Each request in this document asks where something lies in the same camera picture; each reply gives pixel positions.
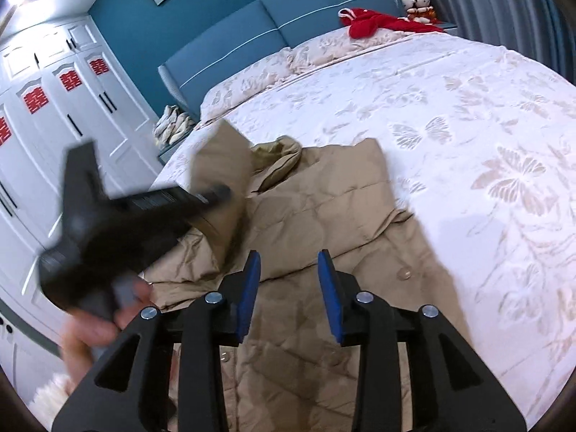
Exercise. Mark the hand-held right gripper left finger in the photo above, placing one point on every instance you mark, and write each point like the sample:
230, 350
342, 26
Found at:
250, 297

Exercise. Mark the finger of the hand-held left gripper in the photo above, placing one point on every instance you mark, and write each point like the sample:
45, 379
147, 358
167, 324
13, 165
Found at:
215, 193

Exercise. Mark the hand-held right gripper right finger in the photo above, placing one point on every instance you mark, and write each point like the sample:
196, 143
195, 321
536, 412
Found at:
330, 297

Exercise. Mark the tan padded jacket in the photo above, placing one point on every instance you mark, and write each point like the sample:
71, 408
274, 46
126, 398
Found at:
324, 198

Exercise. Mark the person's left hand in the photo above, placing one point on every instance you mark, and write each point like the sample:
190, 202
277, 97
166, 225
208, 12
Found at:
96, 335

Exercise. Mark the folded floral cloth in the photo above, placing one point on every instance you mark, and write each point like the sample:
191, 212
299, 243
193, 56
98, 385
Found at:
173, 123

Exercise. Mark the white wardrobe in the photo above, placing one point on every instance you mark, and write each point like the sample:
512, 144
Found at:
54, 144

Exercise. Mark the beige floral pillow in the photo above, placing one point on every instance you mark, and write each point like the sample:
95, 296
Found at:
342, 51
245, 81

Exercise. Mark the red paper cutout sticker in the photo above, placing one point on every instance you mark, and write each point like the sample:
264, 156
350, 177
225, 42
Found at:
69, 80
98, 65
32, 99
2, 131

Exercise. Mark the blue padded headboard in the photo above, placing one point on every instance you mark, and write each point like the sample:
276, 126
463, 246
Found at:
225, 45

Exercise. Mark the white floral bedspread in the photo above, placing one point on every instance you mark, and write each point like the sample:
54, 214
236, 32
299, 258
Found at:
472, 121

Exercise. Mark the red garment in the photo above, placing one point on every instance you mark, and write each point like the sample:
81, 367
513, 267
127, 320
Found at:
373, 24

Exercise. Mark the plush dolls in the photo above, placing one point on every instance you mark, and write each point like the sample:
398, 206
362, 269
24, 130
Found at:
418, 6

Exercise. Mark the grey curtain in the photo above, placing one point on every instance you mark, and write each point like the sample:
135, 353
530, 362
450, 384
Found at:
495, 4

